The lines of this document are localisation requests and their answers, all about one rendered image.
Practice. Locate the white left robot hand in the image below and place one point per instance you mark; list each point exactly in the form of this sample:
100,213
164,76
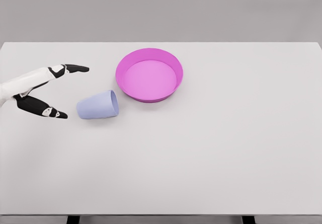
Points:
27,80

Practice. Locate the lavender plastic cup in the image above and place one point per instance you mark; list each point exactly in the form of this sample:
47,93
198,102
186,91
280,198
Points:
96,105

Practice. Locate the pink round plate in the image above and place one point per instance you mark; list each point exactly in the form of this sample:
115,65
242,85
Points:
149,79

